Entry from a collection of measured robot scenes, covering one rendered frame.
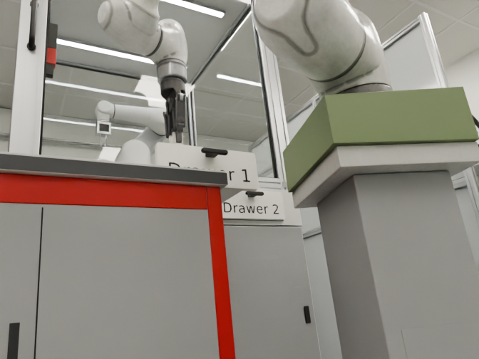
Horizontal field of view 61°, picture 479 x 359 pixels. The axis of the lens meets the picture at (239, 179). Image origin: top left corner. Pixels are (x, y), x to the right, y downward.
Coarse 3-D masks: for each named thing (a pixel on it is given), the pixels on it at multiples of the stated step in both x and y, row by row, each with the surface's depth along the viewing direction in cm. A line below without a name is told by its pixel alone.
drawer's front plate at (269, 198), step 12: (240, 192) 147; (264, 192) 152; (276, 192) 155; (228, 204) 143; (240, 204) 145; (252, 204) 148; (264, 204) 151; (228, 216) 141; (240, 216) 144; (252, 216) 146; (264, 216) 149; (276, 216) 151
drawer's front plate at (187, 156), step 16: (160, 144) 101; (176, 144) 104; (160, 160) 100; (176, 160) 102; (192, 160) 104; (208, 160) 107; (224, 160) 109; (240, 160) 112; (240, 176) 110; (256, 176) 113
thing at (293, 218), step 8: (288, 192) 160; (288, 200) 159; (288, 208) 158; (288, 216) 156; (296, 216) 158; (224, 224) 142; (232, 224) 144; (240, 224) 145; (248, 224) 146; (256, 224) 148; (264, 224) 150; (272, 224) 152; (280, 224) 153; (288, 224) 155; (296, 224) 157
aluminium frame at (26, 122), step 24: (24, 0) 132; (48, 0) 138; (24, 24) 130; (24, 48) 128; (264, 48) 181; (24, 72) 125; (264, 72) 176; (24, 96) 122; (264, 96) 173; (24, 120) 120; (24, 144) 118; (288, 144) 169
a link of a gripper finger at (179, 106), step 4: (176, 96) 115; (184, 96) 115; (176, 100) 114; (184, 100) 115; (176, 104) 114; (180, 104) 114; (184, 104) 115; (176, 108) 114; (180, 108) 114; (184, 108) 114; (176, 112) 114; (180, 112) 114; (184, 112) 114; (176, 116) 114; (180, 116) 114; (184, 116) 114; (176, 120) 113; (180, 120) 113; (184, 120) 114; (176, 124) 113; (184, 124) 114
